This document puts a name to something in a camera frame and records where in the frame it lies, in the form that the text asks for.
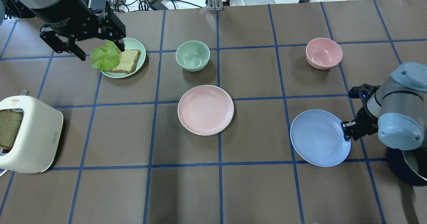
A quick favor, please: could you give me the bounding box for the white toaster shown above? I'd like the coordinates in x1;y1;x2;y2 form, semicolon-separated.
0;95;63;173

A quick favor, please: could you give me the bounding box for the pink bowl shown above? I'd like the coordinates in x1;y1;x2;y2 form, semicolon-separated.
305;38;343;70

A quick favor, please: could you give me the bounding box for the bread slice in toaster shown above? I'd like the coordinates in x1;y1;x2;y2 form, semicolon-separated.
0;110;23;150

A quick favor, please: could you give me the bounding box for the pink plate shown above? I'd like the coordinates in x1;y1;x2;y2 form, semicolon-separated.
177;85;235;136

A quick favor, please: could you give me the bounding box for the toast bread slice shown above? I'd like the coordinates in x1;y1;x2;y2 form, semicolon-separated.
109;49;140;74

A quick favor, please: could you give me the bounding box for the blue plate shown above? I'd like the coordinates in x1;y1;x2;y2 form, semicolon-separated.
290;109;351;167

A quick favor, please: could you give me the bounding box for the green bowl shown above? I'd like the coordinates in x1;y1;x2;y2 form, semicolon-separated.
175;40;210;72

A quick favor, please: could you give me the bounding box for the green plate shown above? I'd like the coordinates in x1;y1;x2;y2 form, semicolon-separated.
101;38;146;79

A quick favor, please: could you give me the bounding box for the green lettuce leaf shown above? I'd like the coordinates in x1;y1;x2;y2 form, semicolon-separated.
90;40;119;71

